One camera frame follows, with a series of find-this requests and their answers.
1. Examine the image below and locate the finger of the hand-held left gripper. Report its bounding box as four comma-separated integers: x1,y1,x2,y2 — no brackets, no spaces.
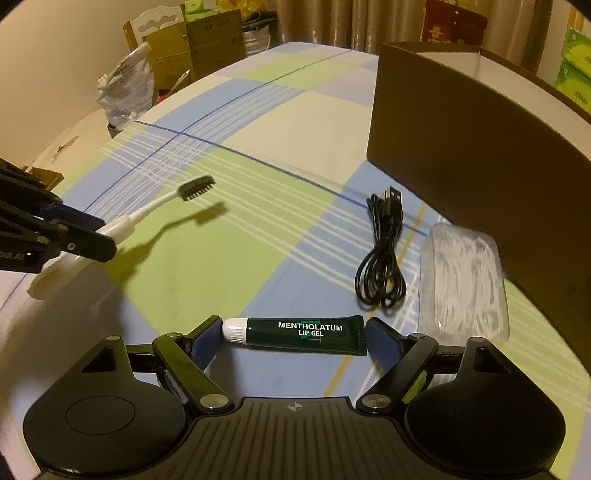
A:
0,159,107,230
0,203,117,262

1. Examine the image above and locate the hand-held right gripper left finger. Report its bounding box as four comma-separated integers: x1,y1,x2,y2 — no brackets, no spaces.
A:
81,315,234,414

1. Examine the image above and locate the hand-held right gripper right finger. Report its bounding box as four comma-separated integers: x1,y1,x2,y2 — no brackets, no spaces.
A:
355,318,513,412

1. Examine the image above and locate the dark green lip gel tube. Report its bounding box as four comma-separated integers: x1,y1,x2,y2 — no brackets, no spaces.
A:
222,315,368,357

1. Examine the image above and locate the white toothbrush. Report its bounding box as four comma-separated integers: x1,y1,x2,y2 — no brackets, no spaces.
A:
28,174,217,300

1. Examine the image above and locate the brown cardboard box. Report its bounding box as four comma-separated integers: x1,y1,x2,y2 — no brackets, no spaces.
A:
366,41,591,365

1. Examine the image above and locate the small low cardboard box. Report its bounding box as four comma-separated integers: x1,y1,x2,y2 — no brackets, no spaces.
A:
28,165,65,191

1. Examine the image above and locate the clear floss pick box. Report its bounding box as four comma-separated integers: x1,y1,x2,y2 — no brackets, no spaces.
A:
419,223,510,342

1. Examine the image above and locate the white printed plastic bag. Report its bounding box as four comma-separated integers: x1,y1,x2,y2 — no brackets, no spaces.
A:
96,44,155,132

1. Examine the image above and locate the open flap cardboard box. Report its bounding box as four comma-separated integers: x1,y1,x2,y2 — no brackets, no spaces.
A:
122,21,192,95

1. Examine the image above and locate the white carved panel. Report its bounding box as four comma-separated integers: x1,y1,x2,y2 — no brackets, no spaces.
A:
129,4,186,47

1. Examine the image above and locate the plaid bed sheet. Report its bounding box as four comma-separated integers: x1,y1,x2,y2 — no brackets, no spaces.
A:
0,41,591,416

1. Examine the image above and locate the striped dark bag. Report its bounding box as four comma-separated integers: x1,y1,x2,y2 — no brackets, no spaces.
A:
242,18,279,58

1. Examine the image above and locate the beige curtain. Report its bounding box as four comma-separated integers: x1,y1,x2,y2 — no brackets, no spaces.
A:
259,0,555,52

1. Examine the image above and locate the red patterned bag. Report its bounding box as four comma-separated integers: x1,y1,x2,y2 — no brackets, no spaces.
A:
422,0,488,45

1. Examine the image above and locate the stack of green tissue packs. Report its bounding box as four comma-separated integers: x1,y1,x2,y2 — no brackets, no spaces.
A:
555,27,591,116

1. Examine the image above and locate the black usb cable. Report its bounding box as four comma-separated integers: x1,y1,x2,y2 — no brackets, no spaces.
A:
355,185,408,309

